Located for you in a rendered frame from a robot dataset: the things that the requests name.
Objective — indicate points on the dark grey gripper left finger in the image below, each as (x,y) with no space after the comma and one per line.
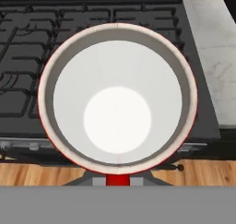
(92,179)

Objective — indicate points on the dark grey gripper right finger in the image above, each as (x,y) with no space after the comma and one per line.
(144,179)

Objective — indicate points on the red mug with white inside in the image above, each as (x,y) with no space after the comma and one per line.
(117,120)

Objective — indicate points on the black cupboard front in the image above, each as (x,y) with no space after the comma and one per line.
(230,143)

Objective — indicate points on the black gas hob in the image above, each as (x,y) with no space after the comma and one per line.
(30,64)

